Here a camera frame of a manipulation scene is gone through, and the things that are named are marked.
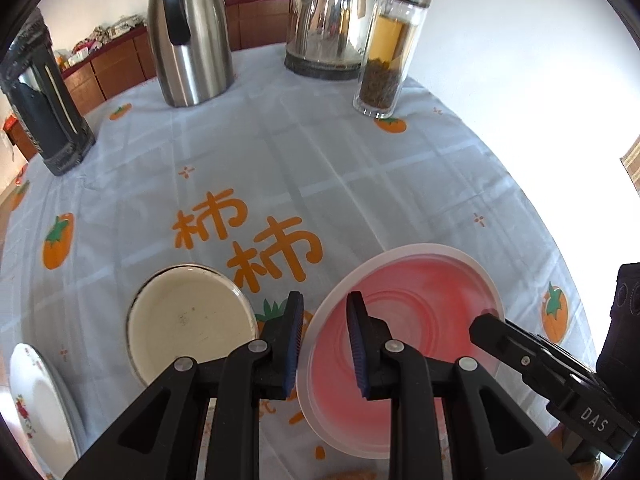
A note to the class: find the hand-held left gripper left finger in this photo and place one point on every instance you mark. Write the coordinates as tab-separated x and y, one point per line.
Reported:
292	345

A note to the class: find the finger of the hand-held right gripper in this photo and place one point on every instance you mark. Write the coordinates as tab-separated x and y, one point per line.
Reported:
510	345

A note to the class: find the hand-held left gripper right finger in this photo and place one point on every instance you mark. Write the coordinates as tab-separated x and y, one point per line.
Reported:
357	345

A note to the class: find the red plastic bowl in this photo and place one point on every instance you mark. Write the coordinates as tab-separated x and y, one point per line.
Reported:
430	300

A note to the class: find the white enamel bowl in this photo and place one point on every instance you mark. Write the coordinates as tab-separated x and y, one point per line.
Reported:
190	320

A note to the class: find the white plate with red flowers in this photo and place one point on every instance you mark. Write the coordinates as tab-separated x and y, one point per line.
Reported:
40	410

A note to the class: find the light blue persimmon tablecloth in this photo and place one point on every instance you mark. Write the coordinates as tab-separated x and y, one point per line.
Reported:
300	160

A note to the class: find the tan striped object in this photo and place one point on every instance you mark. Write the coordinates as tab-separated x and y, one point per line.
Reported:
632	165

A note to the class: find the glass tea bottle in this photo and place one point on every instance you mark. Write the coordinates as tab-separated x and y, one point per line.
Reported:
385	70

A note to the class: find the steel electric kettle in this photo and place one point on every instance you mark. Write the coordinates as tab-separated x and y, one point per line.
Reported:
330	25

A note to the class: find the brown wooden cabinet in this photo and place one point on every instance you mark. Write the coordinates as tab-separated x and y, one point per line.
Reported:
115	67

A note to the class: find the black thermos flask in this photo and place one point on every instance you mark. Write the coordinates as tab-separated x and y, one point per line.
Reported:
45	115

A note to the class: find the orange box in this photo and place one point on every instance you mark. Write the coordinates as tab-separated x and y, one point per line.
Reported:
11	125

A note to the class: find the pile of cloths and bags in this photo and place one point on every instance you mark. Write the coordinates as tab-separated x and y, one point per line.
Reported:
110	32

